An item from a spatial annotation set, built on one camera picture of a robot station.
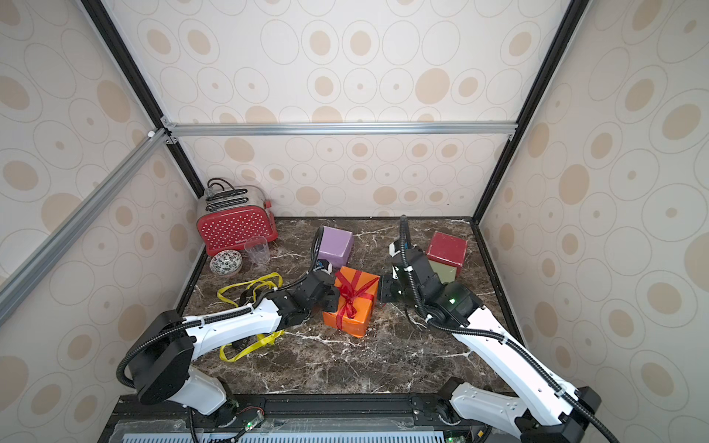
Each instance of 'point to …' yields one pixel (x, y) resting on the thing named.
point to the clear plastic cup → (258, 250)
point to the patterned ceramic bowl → (225, 262)
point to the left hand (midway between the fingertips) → (344, 293)
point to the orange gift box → (357, 326)
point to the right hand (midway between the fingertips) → (388, 278)
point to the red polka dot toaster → (233, 216)
